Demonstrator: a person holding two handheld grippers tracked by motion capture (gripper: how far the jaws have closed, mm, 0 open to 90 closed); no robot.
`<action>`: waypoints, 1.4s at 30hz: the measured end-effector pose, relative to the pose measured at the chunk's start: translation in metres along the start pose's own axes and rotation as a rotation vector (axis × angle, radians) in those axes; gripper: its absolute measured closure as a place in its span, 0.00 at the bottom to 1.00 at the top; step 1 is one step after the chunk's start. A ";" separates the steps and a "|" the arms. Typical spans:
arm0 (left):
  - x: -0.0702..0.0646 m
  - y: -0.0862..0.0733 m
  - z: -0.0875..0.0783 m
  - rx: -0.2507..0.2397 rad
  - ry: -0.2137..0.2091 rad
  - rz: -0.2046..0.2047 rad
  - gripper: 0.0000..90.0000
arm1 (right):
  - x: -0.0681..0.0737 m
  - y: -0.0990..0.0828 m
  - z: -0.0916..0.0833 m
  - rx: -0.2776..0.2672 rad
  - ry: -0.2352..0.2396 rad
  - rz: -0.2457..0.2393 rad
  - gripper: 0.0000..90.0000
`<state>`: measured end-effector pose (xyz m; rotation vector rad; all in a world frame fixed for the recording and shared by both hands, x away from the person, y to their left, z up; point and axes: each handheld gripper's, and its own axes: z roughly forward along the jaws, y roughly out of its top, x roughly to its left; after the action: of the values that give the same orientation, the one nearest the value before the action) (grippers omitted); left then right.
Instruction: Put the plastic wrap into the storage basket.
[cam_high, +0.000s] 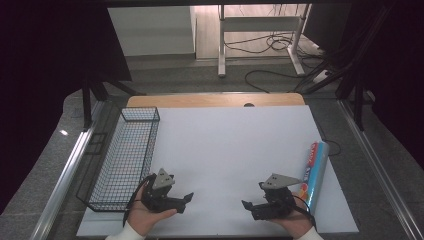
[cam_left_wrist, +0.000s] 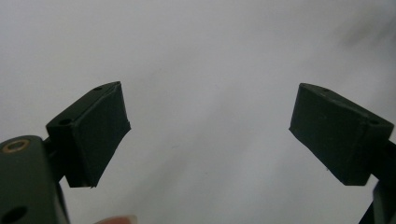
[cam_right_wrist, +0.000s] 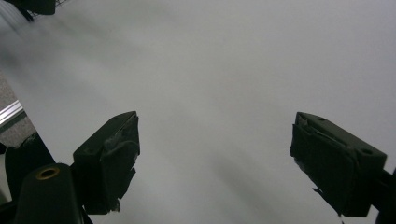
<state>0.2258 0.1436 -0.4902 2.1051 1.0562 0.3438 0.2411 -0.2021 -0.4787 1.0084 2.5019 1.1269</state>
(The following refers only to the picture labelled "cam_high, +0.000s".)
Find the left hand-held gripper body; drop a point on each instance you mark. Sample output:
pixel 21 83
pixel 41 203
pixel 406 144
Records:
pixel 159 195

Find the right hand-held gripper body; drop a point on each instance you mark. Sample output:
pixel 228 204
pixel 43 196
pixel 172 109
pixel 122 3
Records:
pixel 275 201

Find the person's left hand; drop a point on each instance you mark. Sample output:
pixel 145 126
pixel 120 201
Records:
pixel 143 216

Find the person's right hand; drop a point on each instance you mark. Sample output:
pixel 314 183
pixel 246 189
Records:
pixel 296 221

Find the long blue wrap box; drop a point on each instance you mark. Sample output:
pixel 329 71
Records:
pixel 316 173

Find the white table mat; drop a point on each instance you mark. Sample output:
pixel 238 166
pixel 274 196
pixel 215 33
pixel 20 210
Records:
pixel 226 150

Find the wooden table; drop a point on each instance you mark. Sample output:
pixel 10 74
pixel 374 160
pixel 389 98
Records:
pixel 213 100

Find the black tripod stand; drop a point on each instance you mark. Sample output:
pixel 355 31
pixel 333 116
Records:
pixel 358 100
pixel 96 90

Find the white power strip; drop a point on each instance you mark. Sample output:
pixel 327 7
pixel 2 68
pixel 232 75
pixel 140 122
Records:
pixel 321 76

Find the white cabinet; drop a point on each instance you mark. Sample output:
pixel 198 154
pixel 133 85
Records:
pixel 153 30

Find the black curtain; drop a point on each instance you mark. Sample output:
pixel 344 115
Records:
pixel 50 66
pixel 393 66

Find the aluminium rail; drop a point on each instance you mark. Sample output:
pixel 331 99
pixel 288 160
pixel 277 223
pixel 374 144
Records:
pixel 376 166
pixel 66 173

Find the white metal desk frame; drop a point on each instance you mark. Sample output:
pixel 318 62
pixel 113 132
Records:
pixel 260 24

